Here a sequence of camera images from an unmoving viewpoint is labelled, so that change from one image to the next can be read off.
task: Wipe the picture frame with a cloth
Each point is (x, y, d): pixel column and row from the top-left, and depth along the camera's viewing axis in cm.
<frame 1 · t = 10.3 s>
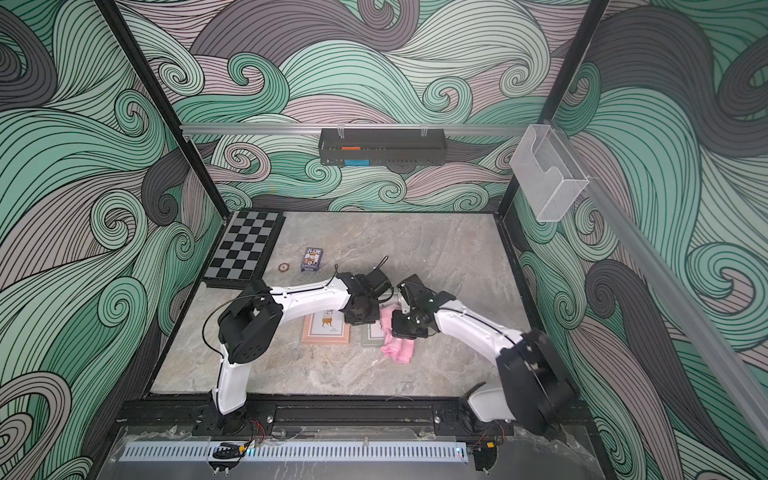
left hand: (372, 316, 90), fingers open
right hand: (396, 332, 85), fingers closed
pink cloth: (401, 350, 81), point 6 cm above the table
black grey chessboard: (245, 250, 106), point 4 cm above the table
playing card box: (311, 259, 106), point 2 cm above the table

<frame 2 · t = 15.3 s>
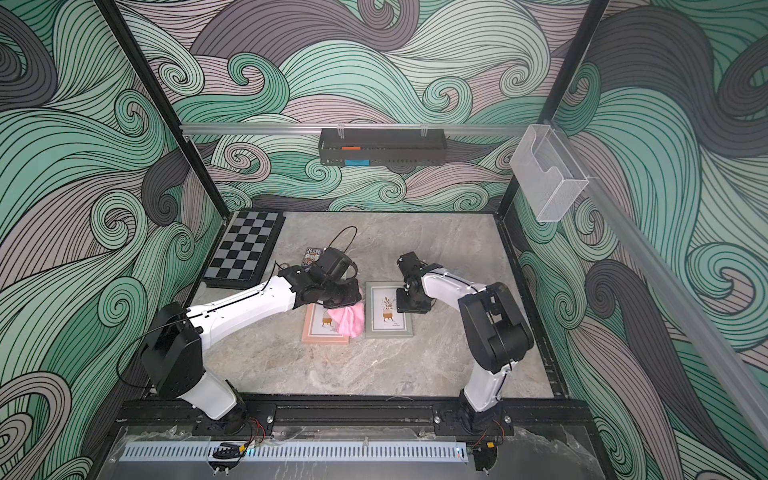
left hand: (362, 294, 82), fingers closed
right hand: (409, 308, 93), fingers open
pink cloth: (349, 319, 78), point 14 cm above the table
the other named things where they were.

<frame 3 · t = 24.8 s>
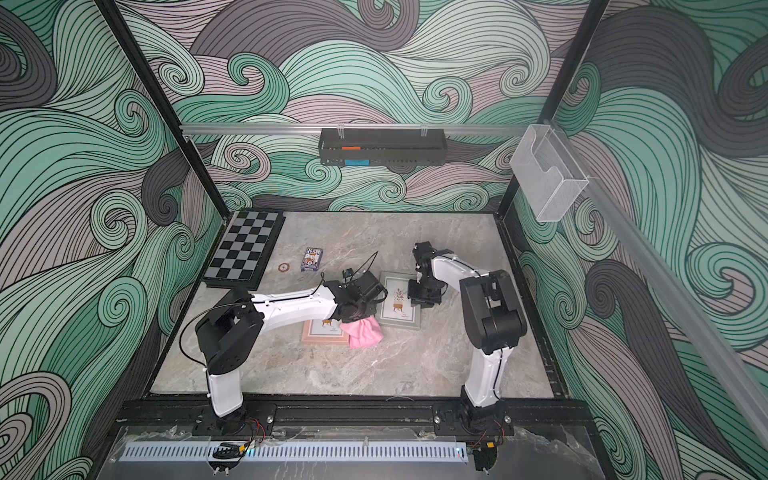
left hand: (370, 305, 89), fingers closed
right hand: (419, 305, 94), fingers open
pink cloth: (363, 333, 85), point 6 cm above the table
the other named things where they were.

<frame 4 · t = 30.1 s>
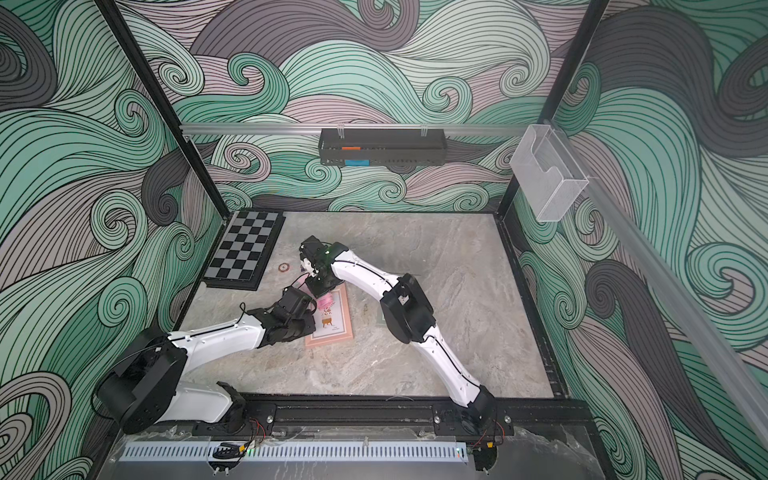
left hand: (313, 322, 89), fingers closed
right hand: (323, 288, 95), fingers closed
pink cloth: (326, 301, 90), point 7 cm above the table
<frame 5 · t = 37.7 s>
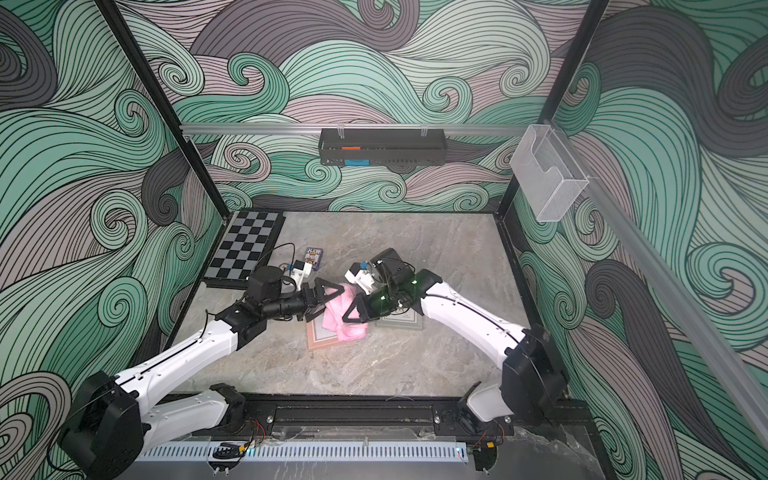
left hand: (337, 295, 75), fingers open
right hand: (348, 318, 73), fingers closed
pink cloth: (335, 308, 73), point 21 cm above the table
